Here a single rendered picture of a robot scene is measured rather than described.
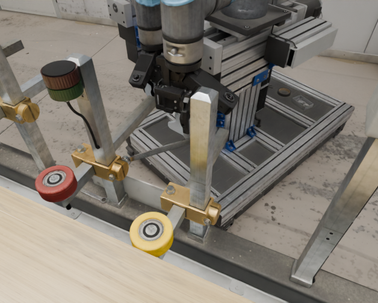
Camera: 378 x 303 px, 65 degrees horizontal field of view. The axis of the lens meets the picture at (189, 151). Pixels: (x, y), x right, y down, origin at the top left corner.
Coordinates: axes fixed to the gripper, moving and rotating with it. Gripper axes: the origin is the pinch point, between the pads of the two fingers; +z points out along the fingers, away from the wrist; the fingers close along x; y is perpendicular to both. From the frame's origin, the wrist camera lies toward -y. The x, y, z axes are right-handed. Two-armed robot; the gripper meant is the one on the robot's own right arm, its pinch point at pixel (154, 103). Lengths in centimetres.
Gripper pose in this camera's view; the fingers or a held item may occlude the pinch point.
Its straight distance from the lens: 98.3
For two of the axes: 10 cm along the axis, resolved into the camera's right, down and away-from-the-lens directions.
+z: 0.0, 7.1, 7.0
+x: -9.1, -2.9, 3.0
